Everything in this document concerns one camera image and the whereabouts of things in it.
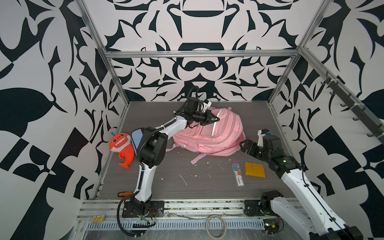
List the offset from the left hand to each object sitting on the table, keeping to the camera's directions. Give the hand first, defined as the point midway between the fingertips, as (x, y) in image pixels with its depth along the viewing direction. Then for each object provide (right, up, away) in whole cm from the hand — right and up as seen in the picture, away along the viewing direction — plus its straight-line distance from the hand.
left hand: (221, 116), depth 86 cm
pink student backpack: (-2, -12, -3) cm, 12 cm away
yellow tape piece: (-60, -48, -16) cm, 78 cm away
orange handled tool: (-50, -40, -8) cm, 65 cm away
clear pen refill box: (+9, -32, -1) cm, 34 cm away
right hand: (+12, -15, -6) cm, 20 cm away
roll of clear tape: (-2, -51, -18) cm, 54 cm away
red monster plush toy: (-58, -15, +2) cm, 60 cm away
